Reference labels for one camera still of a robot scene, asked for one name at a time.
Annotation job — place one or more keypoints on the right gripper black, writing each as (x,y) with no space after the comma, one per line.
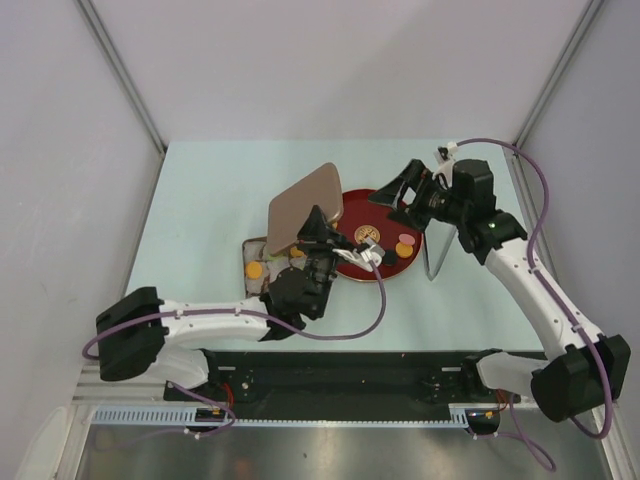
(413,195)

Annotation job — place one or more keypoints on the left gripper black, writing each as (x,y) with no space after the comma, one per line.
(320,244)

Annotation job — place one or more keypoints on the gold tin lid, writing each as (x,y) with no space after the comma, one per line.
(289,210)

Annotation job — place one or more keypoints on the metal serving tongs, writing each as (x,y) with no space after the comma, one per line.
(438,238)

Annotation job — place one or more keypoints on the orange biscuit cookie bottom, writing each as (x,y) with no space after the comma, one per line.
(254,270)

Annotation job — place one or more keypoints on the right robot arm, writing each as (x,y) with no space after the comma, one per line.
(584,368)

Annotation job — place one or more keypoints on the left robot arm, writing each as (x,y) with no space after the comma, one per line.
(144,334)

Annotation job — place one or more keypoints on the red round tray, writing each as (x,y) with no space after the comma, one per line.
(362,219)

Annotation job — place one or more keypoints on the pink sandwich cookie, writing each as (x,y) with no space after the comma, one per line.
(406,239)

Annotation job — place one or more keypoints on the white paper cookie cups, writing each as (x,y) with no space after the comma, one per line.
(287,260)

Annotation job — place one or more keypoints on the gold cookie tin box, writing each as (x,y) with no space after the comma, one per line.
(256,250)

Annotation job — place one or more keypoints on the black sandwich cookie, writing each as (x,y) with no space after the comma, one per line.
(389,258)

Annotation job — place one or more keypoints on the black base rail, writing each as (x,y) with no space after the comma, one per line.
(343,386)

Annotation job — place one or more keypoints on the aluminium frame right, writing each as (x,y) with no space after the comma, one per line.
(592,234)

